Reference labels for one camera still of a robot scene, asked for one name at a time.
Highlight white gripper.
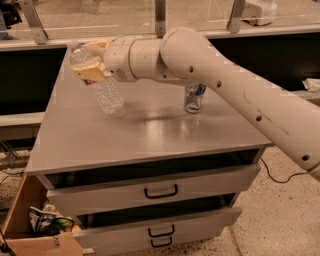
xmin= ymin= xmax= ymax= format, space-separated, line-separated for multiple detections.
xmin=71 ymin=36 xmax=136 ymax=84

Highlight clear plastic water bottle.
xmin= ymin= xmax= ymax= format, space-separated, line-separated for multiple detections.
xmin=68 ymin=40 xmax=124 ymax=114

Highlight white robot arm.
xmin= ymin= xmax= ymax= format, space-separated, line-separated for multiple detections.
xmin=72 ymin=27 xmax=320 ymax=180

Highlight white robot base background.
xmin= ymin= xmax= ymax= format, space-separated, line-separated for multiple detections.
xmin=242 ymin=0 xmax=277 ymax=26

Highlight metal railing with glass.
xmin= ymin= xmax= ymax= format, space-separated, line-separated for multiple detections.
xmin=0 ymin=0 xmax=320 ymax=52

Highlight silver blue drink can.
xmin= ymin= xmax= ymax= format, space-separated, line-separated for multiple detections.
xmin=184 ymin=83 xmax=206 ymax=114

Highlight grey drawer cabinet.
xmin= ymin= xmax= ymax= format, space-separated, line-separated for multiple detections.
xmin=24 ymin=36 xmax=275 ymax=256

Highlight upper grey drawer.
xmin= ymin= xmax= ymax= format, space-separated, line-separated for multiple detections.
xmin=47 ymin=149 xmax=262 ymax=219

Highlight grey drawer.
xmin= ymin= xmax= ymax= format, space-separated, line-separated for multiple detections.
xmin=47 ymin=149 xmax=262 ymax=219
xmin=74 ymin=196 xmax=241 ymax=256

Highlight crumpled bags in box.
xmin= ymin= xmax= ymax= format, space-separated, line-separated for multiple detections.
xmin=28 ymin=206 xmax=75 ymax=236

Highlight lower grey drawer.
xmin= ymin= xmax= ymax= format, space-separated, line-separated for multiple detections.
xmin=74 ymin=196 xmax=241 ymax=256

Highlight cardboard box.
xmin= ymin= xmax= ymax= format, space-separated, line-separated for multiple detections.
xmin=2 ymin=174 xmax=83 ymax=256

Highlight black floor cable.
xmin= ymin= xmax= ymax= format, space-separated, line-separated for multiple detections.
xmin=259 ymin=157 xmax=309 ymax=185

